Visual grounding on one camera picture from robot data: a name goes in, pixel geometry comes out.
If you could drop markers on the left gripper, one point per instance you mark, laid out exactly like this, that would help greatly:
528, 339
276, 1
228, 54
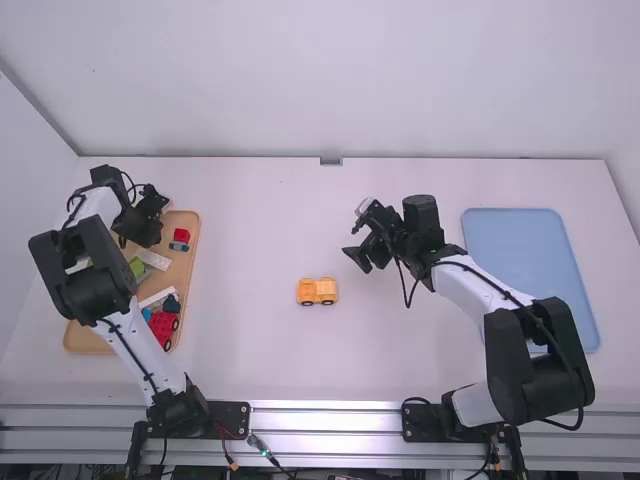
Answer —
152, 205

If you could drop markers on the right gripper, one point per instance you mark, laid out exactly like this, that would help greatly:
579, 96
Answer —
382, 240

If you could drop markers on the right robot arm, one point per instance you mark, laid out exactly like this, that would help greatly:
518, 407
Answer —
475, 285

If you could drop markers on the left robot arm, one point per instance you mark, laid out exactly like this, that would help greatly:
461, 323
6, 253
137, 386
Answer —
135, 345

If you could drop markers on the small blue grey toy brick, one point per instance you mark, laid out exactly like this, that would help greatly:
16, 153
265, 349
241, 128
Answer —
179, 245

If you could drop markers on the long white toy brick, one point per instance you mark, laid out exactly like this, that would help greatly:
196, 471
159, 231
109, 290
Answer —
159, 296
156, 259

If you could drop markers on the green toy brick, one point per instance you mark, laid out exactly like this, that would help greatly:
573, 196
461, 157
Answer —
141, 267

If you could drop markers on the yellow toy car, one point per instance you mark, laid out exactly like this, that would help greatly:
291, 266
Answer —
318, 291

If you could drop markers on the tan tray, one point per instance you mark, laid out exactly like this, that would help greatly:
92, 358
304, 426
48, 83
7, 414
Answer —
187, 280

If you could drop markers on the dark teal toy brick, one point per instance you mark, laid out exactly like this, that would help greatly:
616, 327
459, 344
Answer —
172, 303

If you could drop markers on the red wheeled toy brick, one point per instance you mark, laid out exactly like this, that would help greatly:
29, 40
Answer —
164, 327

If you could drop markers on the blue mat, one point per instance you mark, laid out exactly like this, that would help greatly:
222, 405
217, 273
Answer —
530, 260

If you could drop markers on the silver rails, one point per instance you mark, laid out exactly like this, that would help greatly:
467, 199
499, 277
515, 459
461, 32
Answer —
325, 425

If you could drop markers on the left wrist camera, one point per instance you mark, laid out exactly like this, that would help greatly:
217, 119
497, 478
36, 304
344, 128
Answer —
168, 204

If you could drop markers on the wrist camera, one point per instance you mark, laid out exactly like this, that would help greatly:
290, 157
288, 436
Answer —
168, 204
364, 205

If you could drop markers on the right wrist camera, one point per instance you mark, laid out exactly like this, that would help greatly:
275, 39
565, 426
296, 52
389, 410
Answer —
364, 205

